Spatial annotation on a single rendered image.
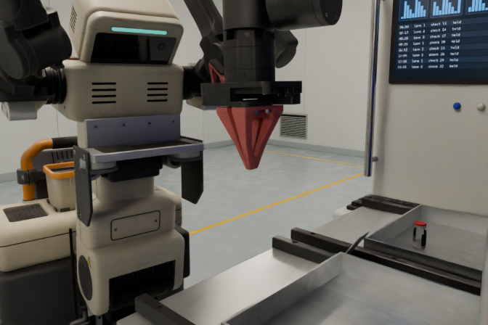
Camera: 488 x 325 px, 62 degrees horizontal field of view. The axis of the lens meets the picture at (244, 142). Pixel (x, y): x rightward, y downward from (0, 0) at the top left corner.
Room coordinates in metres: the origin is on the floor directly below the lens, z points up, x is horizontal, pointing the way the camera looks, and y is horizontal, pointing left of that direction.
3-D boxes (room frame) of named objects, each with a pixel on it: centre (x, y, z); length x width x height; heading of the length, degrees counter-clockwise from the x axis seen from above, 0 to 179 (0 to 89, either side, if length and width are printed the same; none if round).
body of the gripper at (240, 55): (0.46, -0.01, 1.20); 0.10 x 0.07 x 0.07; 47
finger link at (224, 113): (0.45, -0.02, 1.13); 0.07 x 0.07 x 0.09; 47
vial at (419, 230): (0.70, -0.32, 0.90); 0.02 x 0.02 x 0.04
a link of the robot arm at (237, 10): (0.46, -0.01, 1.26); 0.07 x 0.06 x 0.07; 54
